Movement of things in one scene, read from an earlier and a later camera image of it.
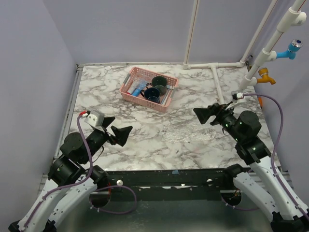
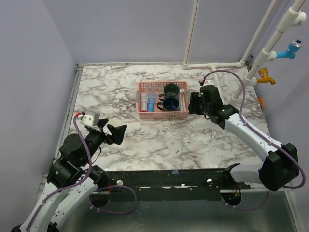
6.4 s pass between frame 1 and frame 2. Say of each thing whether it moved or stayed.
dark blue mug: moved
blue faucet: stayed
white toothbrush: moved
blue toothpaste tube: moved
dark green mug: moved
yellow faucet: stayed
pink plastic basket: moved
